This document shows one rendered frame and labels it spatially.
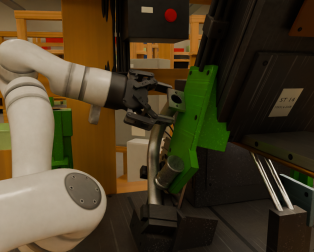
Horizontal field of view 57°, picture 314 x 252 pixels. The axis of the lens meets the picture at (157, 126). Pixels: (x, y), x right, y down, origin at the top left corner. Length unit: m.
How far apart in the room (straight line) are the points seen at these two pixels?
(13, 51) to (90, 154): 0.44
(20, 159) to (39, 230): 0.16
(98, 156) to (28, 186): 0.59
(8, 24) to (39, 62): 10.72
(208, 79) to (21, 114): 0.33
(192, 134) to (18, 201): 0.35
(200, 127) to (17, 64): 0.35
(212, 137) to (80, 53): 0.47
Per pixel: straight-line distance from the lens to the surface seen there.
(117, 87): 0.58
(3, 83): 0.61
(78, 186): 0.37
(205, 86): 0.57
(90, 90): 0.58
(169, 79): 1.02
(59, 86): 0.58
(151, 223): 0.59
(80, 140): 0.90
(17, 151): 0.47
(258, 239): 0.72
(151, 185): 0.65
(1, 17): 11.40
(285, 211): 0.60
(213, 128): 0.59
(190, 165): 0.55
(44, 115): 0.49
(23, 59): 0.57
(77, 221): 0.36
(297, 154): 0.52
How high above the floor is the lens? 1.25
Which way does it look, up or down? 10 degrees down
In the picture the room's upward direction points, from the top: straight up
